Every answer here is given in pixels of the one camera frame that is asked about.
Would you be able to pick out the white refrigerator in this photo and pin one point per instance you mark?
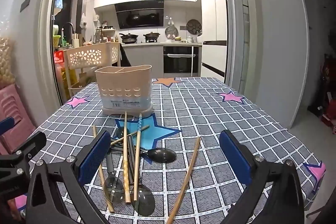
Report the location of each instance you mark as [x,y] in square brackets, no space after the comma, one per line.
[212,16]

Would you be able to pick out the black kitchen faucet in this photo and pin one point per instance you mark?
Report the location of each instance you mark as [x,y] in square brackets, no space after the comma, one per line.
[68,26]

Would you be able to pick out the round hanging lid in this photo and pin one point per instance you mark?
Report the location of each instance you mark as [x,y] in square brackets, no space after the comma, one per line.
[170,31]

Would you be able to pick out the red box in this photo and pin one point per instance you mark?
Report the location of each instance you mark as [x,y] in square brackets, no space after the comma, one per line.
[59,57]

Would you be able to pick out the knife block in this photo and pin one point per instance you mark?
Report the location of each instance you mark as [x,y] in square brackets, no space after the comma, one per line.
[75,40]

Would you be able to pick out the black range hood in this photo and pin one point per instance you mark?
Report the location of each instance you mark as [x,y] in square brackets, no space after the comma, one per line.
[141,16]

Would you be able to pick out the blue patterned chopstick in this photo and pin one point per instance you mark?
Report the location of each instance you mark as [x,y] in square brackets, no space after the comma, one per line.
[137,150]

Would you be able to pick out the black wall plate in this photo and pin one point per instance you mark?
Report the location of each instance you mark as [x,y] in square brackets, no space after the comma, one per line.
[25,2]

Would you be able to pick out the black cooking pot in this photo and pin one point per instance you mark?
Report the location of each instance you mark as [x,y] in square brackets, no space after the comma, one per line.
[151,36]

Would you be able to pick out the grey base cabinet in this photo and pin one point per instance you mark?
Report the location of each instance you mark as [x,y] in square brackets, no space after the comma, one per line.
[143,58]

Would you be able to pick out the black wok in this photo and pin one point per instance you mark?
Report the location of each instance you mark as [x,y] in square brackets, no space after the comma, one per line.
[128,37]

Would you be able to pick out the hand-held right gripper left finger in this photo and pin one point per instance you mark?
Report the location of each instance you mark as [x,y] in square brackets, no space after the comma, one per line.
[95,153]

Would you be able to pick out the black built-in oven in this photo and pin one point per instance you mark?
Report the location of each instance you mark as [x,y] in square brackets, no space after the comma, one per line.
[178,64]

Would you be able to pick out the white pot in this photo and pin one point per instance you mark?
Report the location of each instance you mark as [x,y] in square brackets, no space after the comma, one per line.
[189,39]

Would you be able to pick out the dark round hanging pan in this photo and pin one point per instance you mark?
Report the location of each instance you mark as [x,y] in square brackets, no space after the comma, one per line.
[194,26]

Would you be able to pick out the clear bag of beige contents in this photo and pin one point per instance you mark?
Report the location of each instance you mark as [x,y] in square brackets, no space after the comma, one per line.
[5,64]

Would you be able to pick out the beige plastic utensil holder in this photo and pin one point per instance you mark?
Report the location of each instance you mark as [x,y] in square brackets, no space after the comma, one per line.
[123,82]

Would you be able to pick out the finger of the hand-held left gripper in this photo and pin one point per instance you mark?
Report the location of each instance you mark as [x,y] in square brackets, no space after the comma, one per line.
[31,144]
[6,124]

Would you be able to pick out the beige cart with flower cutouts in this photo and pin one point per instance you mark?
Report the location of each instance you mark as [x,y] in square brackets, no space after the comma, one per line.
[89,56]

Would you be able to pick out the yellow oil bottle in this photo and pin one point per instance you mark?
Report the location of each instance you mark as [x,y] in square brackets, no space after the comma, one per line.
[64,77]

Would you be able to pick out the dark translucent spoon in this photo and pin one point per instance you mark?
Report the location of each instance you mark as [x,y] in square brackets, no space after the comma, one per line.
[120,132]
[161,155]
[143,201]
[113,188]

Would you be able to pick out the stacked pink plastic stools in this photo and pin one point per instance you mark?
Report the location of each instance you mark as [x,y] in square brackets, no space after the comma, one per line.
[13,106]

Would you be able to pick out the red bags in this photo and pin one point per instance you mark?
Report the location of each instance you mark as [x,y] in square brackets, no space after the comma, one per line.
[328,74]

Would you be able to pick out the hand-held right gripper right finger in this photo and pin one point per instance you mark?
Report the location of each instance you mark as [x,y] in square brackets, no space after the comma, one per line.
[236,158]

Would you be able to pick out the brown wooden chopstick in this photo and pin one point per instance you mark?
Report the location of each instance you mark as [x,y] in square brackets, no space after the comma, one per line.
[127,187]

